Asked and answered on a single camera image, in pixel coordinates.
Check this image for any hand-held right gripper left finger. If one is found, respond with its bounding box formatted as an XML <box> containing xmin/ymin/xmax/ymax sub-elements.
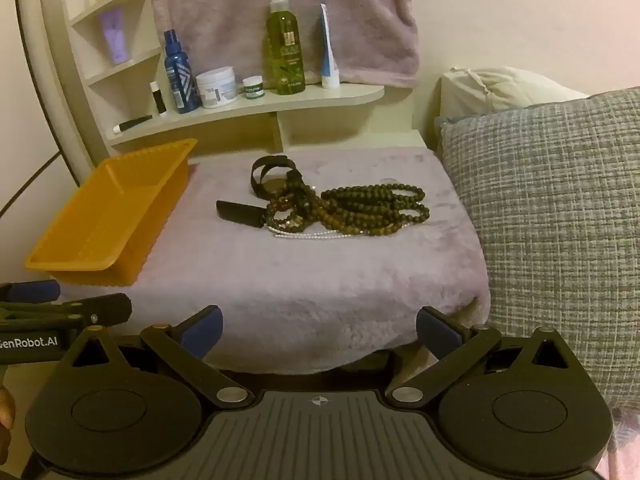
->
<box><xmin>60</xmin><ymin>305</ymin><xmax>253</xmax><ymax>408</ymax></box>

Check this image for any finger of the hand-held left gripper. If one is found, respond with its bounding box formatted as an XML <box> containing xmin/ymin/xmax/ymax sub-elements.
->
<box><xmin>0</xmin><ymin>280</ymin><xmax>62</xmax><ymax>305</ymax></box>
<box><xmin>0</xmin><ymin>293</ymin><xmax>133</xmax><ymax>329</ymax></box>

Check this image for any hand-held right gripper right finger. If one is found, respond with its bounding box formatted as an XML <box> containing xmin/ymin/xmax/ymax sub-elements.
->
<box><xmin>385</xmin><ymin>306</ymin><xmax>581</xmax><ymax>407</ymax></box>

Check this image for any orange plastic tray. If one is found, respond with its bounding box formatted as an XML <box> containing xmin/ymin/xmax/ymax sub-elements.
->
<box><xmin>25</xmin><ymin>138</ymin><xmax>198</xmax><ymax>286</ymax></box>

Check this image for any black strap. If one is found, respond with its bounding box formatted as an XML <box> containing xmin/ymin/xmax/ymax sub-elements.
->
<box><xmin>216</xmin><ymin>200</ymin><xmax>264</xmax><ymax>226</ymax></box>

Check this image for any dark bead bracelet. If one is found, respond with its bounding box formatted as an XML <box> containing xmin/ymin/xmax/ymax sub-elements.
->
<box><xmin>264</xmin><ymin>182</ymin><xmax>313</xmax><ymax>231</ymax></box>

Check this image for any white pearl necklace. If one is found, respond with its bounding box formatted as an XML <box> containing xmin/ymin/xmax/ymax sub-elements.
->
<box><xmin>267</xmin><ymin>224</ymin><xmax>361</xmax><ymax>242</ymax></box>

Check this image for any brown bead necklace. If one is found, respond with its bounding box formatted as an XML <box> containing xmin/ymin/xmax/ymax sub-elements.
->
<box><xmin>307</xmin><ymin>185</ymin><xmax>431</xmax><ymax>237</ymax></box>

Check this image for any black strap watch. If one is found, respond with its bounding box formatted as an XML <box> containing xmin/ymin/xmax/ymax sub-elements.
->
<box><xmin>250</xmin><ymin>156</ymin><xmax>307</xmax><ymax>198</ymax></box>

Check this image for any person's left hand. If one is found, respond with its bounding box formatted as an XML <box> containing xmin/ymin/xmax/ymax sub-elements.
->
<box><xmin>0</xmin><ymin>385</ymin><xmax>17</xmax><ymax>461</ymax></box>

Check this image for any grey checked pillow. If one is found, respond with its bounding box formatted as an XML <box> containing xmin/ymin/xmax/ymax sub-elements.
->
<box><xmin>434</xmin><ymin>87</ymin><xmax>640</xmax><ymax>411</ymax></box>

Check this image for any dark green tube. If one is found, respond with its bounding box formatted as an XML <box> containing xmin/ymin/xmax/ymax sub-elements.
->
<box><xmin>112</xmin><ymin>115</ymin><xmax>153</xmax><ymax>135</ymax></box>

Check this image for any green lip balm stick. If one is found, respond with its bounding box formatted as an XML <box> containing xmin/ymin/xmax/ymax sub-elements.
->
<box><xmin>149</xmin><ymin>81</ymin><xmax>168</xmax><ymax>117</ymax></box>

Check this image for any cream corner shelf unit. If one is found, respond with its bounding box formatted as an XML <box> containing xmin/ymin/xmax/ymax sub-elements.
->
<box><xmin>37</xmin><ymin>0</ymin><xmax>386</xmax><ymax>171</ymax></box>

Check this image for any blue spray bottle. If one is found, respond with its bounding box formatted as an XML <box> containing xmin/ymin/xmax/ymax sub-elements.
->
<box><xmin>163</xmin><ymin>29</ymin><xmax>200</xmax><ymax>114</ymax></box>

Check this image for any white cream jar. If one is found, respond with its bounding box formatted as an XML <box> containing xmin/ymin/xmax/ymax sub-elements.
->
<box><xmin>196</xmin><ymin>66</ymin><xmax>237</xmax><ymax>109</ymax></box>

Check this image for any cream pillow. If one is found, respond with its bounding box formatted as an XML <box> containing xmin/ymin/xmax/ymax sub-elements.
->
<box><xmin>441</xmin><ymin>66</ymin><xmax>591</xmax><ymax>122</ymax></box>

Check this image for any purple tube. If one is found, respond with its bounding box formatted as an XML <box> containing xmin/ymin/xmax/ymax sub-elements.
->
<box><xmin>98</xmin><ymin>8</ymin><xmax>132</xmax><ymax>66</ymax></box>

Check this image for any green spray bottle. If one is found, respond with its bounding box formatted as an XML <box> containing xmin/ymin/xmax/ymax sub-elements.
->
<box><xmin>264</xmin><ymin>0</ymin><xmax>307</xmax><ymax>96</ymax></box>

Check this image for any white blue tube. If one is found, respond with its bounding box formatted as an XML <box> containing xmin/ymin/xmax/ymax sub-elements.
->
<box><xmin>319</xmin><ymin>3</ymin><xmax>341</xmax><ymax>90</ymax></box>

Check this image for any pink hanging towel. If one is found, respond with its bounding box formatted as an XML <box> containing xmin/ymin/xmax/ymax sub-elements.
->
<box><xmin>145</xmin><ymin>0</ymin><xmax>420</xmax><ymax>89</ymax></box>

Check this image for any black cable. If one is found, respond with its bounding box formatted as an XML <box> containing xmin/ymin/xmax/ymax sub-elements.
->
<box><xmin>0</xmin><ymin>152</ymin><xmax>66</xmax><ymax>216</ymax></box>

